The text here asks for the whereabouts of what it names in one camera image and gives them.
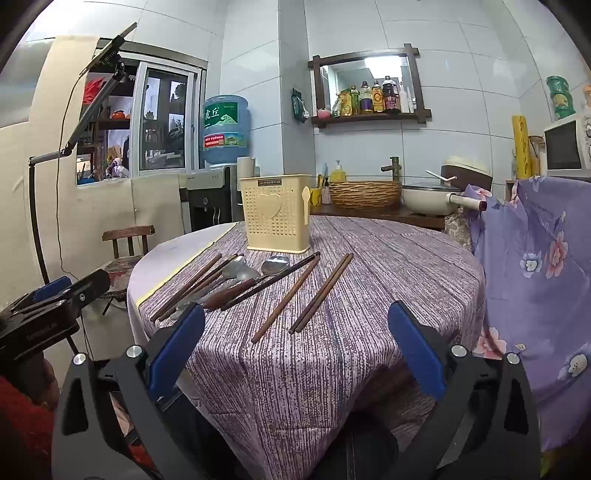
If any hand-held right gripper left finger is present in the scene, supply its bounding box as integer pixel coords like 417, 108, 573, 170
52, 302, 206, 480

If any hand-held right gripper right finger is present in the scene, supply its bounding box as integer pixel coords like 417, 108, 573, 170
387, 300, 541, 480

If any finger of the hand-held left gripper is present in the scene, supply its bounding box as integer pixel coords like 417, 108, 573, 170
59, 269, 112, 320
9, 275, 74, 315

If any metal spoon with wooden handle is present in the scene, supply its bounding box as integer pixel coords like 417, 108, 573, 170
202, 268, 262, 310

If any cream plastic utensil holder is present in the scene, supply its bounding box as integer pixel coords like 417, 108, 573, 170
238, 174, 312, 254

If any person's left forearm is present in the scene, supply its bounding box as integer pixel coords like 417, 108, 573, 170
0, 357, 61, 480

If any wooden chair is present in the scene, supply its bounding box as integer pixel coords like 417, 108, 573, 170
101, 224, 156, 303

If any purple striped tablecloth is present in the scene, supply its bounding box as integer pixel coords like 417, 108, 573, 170
137, 215, 486, 480

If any white under tablecloth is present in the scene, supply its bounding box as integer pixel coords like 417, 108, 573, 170
126, 222, 242, 352

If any paisley patterned cloth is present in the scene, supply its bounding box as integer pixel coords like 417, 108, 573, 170
444, 207, 472, 252

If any purple floral cloth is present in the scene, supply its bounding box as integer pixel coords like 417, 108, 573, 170
463, 174, 591, 454

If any dark wooden cabinet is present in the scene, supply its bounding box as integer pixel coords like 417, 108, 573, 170
310, 202, 447, 232

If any water dispenser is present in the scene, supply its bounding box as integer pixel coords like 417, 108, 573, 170
178, 165, 232, 234

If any cream pot with lid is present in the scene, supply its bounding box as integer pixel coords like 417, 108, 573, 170
400, 182, 488, 217

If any woven pattern sink basin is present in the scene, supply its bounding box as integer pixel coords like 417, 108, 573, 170
328, 180, 403, 210

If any black floor stand lamp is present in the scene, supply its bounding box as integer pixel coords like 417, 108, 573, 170
28, 22, 138, 284

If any aluminium sliding window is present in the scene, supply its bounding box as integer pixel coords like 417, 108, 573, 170
75, 44, 207, 186

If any cream rice cooker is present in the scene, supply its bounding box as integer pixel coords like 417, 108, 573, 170
440, 155, 493, 191

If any blue water jug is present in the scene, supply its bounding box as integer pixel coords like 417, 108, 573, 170
201, 95, 253, 167

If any yellow scroll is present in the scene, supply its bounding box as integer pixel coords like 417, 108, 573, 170
511, 115, 532, 179

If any wooden framed mirror shelf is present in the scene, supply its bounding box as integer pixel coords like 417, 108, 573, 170
308, 44, 433, 130

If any white microwave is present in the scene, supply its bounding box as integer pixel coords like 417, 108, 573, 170
542, 113, 591, 174

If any dark soy sauce bottle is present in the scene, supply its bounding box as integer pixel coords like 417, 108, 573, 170
382, 76, 401, 114

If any green packet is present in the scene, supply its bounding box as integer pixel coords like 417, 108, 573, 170
291, 88, 310, 123

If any green vase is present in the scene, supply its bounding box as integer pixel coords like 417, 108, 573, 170
546, 76, 576, 120

